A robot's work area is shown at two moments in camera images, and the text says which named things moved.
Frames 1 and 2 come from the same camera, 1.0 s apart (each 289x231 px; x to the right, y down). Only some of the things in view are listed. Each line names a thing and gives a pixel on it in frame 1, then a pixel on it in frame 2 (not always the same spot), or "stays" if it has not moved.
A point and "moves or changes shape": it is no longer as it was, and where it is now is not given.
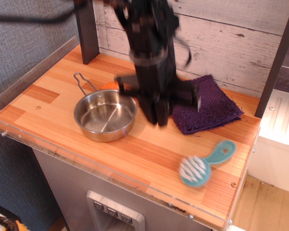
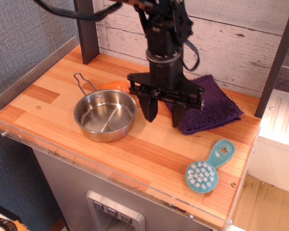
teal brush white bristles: (195, 172) moves or changes shape
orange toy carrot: (111, 85) stays
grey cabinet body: (69, 185) stays
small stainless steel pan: (105, 115) stays
